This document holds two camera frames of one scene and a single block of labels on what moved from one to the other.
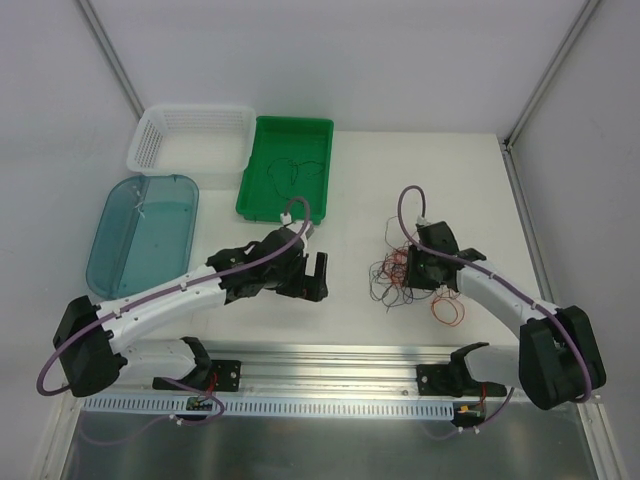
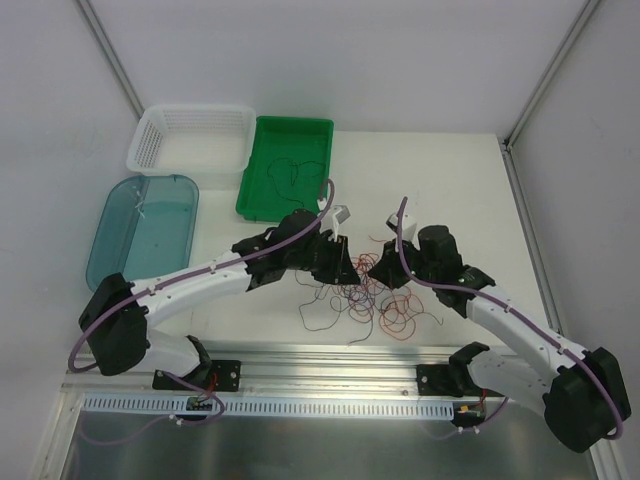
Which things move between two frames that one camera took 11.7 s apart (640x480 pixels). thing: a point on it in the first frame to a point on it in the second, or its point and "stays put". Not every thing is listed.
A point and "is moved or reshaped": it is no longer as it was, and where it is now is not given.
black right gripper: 417,270 to 395,267
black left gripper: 304,282 to 332,259
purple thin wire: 389,276 is moved or reshaped
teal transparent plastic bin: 144,233 stays put
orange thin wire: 447,307 is moved or reshaped
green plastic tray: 289,157 stays put
